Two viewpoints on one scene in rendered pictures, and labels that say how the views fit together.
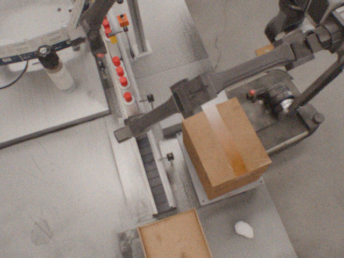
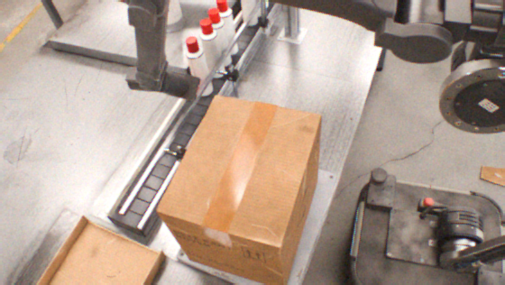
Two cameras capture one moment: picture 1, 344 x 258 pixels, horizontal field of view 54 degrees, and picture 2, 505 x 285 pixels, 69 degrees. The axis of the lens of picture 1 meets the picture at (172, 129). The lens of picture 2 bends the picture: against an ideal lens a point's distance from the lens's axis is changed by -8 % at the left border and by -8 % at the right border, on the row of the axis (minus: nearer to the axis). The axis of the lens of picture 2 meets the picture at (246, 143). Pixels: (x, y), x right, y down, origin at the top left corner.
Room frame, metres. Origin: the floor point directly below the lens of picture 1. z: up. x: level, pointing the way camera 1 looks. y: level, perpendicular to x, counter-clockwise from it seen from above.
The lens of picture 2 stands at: (0.14, -0.50, 1.75)
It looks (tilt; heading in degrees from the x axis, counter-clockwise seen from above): 53 degrees down; 44
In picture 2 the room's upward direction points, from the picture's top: 11 degrees counter-clockwise
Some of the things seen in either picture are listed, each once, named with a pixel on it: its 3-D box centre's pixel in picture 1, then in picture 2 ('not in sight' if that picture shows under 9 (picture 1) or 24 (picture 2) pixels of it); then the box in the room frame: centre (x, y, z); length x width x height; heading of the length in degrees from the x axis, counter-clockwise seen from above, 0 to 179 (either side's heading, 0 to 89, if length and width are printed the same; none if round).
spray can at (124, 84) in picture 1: (127, 90); (211, 49); (0.79, 0.19, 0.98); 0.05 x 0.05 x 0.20
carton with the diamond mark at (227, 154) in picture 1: (222, 150); (250, 193); (0.44, -0.19, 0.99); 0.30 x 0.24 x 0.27; 15
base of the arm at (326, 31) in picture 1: (324, 36); (500, 16); (0.62, -0.51, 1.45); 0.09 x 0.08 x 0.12; 19
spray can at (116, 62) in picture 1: (120, 71); (226, 27); (0.89, 0.21, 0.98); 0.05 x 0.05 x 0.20
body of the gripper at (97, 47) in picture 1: (95, 41); not in sight; (0.97, 0.29, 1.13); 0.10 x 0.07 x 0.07; 12
